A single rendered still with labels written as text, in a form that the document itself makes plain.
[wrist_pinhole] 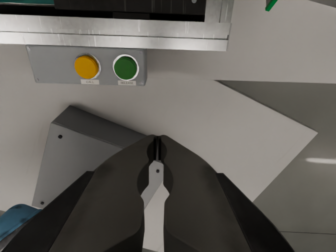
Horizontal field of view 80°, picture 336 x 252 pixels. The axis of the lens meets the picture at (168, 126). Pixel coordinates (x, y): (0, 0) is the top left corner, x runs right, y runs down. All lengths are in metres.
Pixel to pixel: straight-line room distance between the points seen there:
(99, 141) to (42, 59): 0.19
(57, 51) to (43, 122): 0.25
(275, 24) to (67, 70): 0.44
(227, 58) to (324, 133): 1.57
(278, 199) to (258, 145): 1.68
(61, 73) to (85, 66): 0.06
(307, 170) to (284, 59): 1.68
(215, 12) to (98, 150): 0.36
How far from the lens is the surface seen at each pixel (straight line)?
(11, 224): 0.44
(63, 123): 0.50
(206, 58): 0.50
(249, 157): 0.66
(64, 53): 0.43
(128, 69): 0.39
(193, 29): 0.39
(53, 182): 0.60
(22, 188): 0.82
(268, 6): 0.35
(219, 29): 0.39
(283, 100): 1.67
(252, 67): 0.54
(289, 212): 2.49
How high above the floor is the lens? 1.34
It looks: 62 degrees down
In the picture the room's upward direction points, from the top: 178 degrees clockwise
